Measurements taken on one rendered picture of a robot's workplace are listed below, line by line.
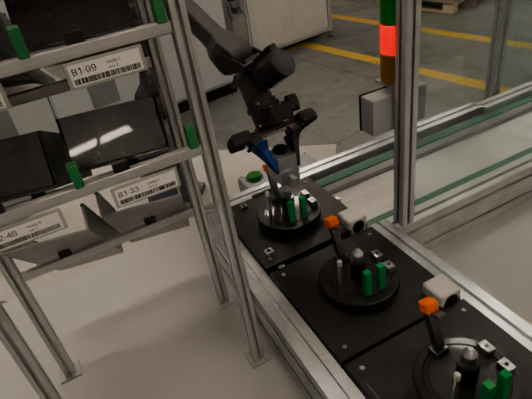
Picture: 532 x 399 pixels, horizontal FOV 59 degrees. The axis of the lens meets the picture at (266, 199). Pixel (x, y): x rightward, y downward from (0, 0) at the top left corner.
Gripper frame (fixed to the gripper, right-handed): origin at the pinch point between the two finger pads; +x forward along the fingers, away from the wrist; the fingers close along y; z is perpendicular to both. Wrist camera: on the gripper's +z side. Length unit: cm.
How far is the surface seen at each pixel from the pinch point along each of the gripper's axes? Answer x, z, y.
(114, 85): -129, -287, 9
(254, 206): 7.2, -17.0, -4.5
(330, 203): 13.2, -8.9, 9.8
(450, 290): 33.1, 20.7, 9.5
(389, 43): -8.5, 22.4, 16.6
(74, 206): -15, -65, -43
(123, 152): -5.2, 23.8, -30.6
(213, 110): -92, -308, 82
